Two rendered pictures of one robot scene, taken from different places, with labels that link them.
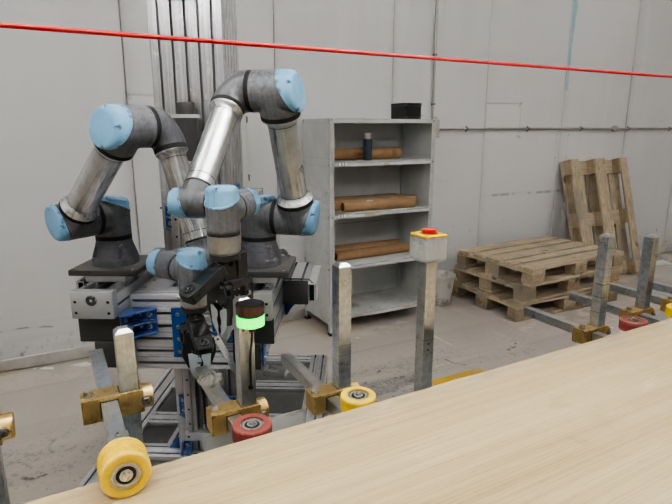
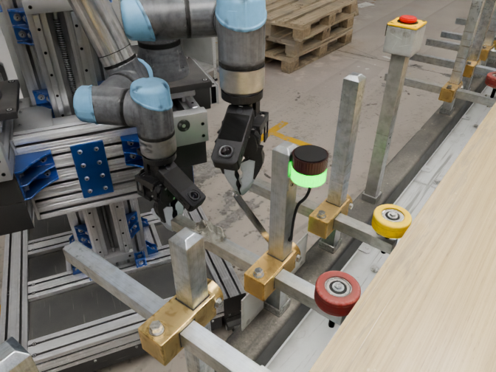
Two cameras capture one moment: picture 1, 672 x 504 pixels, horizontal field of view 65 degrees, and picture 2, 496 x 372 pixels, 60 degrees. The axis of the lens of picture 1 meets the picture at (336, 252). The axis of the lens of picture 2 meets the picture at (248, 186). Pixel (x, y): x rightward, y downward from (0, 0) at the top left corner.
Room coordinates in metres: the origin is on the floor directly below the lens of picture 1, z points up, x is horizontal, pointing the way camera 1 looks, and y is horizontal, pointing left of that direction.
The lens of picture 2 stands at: (0.55, 0.53, 1.50)
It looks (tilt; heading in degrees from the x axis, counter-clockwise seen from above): 36 degrees down; 336
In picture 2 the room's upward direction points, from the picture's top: straight up
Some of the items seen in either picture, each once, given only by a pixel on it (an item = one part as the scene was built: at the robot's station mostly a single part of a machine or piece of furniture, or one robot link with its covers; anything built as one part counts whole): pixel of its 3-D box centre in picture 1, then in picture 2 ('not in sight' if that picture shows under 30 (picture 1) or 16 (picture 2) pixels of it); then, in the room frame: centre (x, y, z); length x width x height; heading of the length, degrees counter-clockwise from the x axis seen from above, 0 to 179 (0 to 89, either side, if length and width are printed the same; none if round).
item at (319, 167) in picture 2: (250, 308); (309, 159); (1.07, 0.18, 1.11); 0.06 x 0.06 x 0.02
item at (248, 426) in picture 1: (252, 446); (334, 305); (0.96, 0.17, 0.85); 0.08 x 0.08 x 0.11
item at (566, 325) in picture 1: (575, 329); (437, 88); (1.73, -0.83, 0.81); 0.43 x 0.03 x 0.04; 29
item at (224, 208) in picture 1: (223, 210); (240, 28); (1.19, 0.26, 1.31); 0.09 x 0.08 x 0.11; 167
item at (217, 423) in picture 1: (238, 414); (274, 268); (1.10, 0.22, 0.85); 0.13 x 0.06 x 0.05; 119
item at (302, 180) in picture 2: (250, 319); (308, 172); (1.07, 0.18, 1.09); 0.06 x 0.06 x 0.02
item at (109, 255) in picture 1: (115, 248); not in sight; (1.76, 0.75, 1.09); 0.15 x 0.15 x 0.10
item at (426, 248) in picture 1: (428, 247); (404, 38); (1.36, -0.24, 1.18); 0.07 x 0.07 x 0.08; 29
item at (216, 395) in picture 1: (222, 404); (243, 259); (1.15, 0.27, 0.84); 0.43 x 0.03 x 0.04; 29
